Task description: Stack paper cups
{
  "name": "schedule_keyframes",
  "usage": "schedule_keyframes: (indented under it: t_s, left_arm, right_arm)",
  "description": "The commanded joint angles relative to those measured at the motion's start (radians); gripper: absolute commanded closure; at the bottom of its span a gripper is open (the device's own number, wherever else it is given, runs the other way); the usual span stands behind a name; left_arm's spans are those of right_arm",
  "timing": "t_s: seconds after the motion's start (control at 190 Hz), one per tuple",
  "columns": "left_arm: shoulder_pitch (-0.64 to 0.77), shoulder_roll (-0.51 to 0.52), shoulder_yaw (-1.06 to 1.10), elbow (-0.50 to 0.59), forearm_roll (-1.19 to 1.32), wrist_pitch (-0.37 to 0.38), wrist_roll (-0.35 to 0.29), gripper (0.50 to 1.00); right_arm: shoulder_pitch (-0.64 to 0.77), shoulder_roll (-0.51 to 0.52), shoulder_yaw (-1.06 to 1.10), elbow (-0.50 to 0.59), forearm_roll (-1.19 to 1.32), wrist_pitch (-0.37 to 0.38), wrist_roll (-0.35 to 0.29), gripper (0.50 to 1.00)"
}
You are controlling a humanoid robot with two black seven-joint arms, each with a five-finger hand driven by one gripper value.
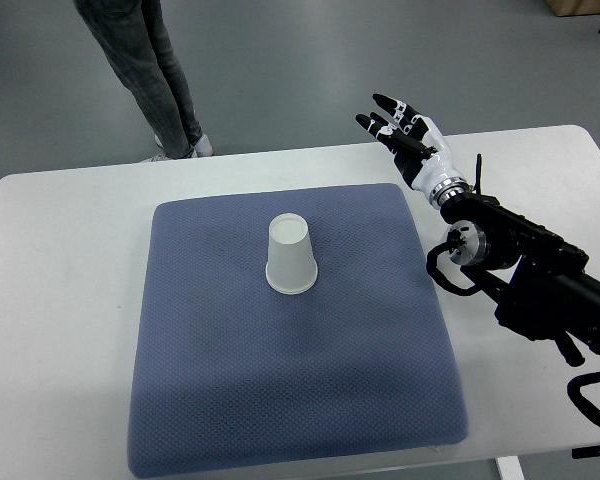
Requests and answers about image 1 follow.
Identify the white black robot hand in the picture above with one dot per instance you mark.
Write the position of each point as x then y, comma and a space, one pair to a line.
421, 153

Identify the white paper cup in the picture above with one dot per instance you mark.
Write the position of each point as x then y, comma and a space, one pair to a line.
291, 267
459, 279

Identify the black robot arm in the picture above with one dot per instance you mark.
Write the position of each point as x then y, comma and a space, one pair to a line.
536, 279

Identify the white paper cup on mat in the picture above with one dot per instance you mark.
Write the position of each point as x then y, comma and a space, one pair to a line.
291, 267

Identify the cardboard box corner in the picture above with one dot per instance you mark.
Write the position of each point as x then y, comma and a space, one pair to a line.
565, 8

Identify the white sneaker right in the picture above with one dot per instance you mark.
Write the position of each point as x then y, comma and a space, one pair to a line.
202, 148

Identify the white sneaker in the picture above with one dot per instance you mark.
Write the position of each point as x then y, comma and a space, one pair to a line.
156, 158
202, 148

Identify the white sneaker left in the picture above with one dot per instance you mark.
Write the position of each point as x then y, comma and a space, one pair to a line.
156, 158

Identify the blue quilted cushion mat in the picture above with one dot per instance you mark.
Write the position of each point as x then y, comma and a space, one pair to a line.
231, 373

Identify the person in grey jeans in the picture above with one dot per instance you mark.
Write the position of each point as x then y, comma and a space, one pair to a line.
136, 43

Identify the white table leg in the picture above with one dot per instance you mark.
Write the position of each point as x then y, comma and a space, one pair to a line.
509, 468

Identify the black table control panel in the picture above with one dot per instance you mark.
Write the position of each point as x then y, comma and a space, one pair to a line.
586, 452

